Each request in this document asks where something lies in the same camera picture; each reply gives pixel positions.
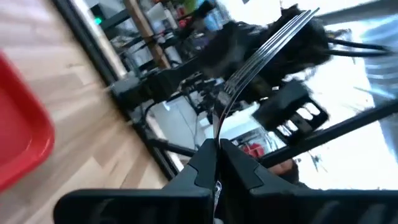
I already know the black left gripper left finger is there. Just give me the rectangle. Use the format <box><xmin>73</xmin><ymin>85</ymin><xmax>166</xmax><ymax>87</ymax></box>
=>
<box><xmin>53</xmin><ymin>139</ymin><xmax>218</xmax><ymax>224</ymax></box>

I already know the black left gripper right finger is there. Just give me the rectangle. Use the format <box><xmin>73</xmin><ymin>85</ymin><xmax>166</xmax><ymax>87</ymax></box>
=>
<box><xmin>217</xmin><ymin>138</ymin><xmax>398</xmax><ymax>224</ymax></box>

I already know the red-handled metal fork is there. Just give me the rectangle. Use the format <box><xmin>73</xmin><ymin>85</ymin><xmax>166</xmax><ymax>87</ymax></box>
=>
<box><xmin>212</xmin><ymin>7</ymin><xmax>320</xmax><ymax>147</ymax></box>

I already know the red plastic tray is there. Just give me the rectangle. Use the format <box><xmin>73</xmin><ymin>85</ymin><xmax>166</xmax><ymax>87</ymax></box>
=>
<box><xmin>0</xmin><ymin>49</ymin><xmax>57</xmax><ymax>194</ymax></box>

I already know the black aluminium rig frame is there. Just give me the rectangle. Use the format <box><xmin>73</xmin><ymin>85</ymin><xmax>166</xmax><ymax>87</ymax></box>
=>
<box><xmin>52</xmin><ymin>0</ymin><xmax>398</xmax><ymax>182</ymax></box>

